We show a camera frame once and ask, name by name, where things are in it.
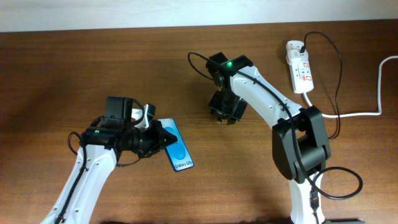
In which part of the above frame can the blue Galaxy smartphone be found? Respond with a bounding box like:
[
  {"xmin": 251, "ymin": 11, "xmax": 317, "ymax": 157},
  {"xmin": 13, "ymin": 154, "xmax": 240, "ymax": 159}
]
[{"xmin": 159, "ymin": 118, "xmax": 194, "ymax": 172}]

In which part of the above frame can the white power strip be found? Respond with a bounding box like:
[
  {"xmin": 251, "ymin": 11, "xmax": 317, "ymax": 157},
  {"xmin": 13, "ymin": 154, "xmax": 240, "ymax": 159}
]
[{"xmin": 286, "ymin": 40, "xmax": 313, "ymax": 94}]

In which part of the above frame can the white charger plug adapter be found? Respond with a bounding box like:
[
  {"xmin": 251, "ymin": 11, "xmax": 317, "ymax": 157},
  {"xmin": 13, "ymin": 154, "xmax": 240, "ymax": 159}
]
[{"xmin": 286, "ymin": 49, "xmax": 308, "ymax": 65}]

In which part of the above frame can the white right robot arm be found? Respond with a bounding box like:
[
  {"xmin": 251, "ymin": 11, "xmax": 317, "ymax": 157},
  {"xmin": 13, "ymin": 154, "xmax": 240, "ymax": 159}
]
[{"xmin": 206, "ymin": 52, "xmax": 331, "ymax": 223}]

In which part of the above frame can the white power strip cord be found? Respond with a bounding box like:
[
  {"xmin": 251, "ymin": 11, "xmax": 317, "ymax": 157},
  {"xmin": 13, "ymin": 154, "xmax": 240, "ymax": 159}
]
[{"xmin": 302, "ymin": 55, "xmax": 398, "ymax": 119}]

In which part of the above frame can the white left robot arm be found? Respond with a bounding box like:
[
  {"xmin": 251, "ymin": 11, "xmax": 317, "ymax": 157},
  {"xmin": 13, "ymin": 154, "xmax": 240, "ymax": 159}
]
[{"xmin": 43, "ymin": 96, "xmax": 178, "ymax": 223}]

